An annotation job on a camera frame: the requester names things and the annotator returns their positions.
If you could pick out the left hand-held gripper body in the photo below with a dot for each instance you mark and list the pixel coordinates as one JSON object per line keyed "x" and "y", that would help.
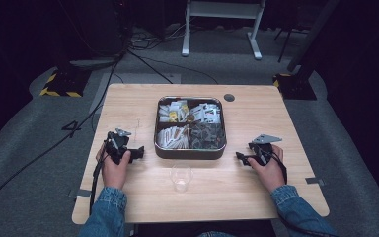
{"x": 116, "y": 144}

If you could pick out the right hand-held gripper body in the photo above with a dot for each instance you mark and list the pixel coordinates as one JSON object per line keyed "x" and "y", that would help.
{"x": 261, "y": 149}

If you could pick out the clear plastic cup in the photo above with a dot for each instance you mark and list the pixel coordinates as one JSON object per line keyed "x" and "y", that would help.
{"x": 181, "y": 179}

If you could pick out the brown compartment box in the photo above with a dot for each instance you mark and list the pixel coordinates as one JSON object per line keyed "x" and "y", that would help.
{"x": 190, "y": 154}

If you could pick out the person's right hand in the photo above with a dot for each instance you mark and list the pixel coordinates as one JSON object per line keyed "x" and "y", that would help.
{"x": 269, "y": 174}

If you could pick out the person's left hand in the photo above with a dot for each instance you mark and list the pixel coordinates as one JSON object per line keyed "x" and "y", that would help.
{"x": 114, "y": 174}

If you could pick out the pile of white brown sticks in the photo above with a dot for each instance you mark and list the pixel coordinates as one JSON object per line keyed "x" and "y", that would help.
{"x": 171, "y": 138}

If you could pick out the pile of dark packets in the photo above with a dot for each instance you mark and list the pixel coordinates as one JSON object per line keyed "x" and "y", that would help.
{"x": 209, "y": 136}

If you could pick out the pile of white yellow packets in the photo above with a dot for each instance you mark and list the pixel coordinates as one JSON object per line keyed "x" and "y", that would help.
{"x": 172, "y": 112}

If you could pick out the pile of white black-striped packets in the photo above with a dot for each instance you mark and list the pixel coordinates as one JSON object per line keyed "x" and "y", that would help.
{"x": 205, "y": 113}

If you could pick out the grey tape piece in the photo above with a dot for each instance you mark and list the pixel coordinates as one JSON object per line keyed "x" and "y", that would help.
{"x": 314, "y": 180}
{"x": 84, "y": 193}

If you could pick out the round grey table grommet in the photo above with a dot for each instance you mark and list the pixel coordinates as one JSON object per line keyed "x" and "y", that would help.
{"x": 229, "y": 97}

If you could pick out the black yellow-striped stand base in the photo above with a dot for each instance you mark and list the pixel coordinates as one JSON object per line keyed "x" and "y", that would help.
{"x": 296, "y": 87}
{"x": 64, "y": 84}

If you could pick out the person's denim trousers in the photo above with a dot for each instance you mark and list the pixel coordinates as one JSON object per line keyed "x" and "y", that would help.
{"x": 215, "y": 234}

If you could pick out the black tripod legs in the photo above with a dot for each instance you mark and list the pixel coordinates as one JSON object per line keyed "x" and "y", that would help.
{"x": 288, "y": 39}

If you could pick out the grey slanted metal post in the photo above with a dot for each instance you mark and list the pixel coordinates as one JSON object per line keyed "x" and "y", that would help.
{"x": 312, "y": 33}

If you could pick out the white metal stand frame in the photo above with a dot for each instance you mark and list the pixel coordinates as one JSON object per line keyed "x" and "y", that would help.
{"x": 222, "y": 10}

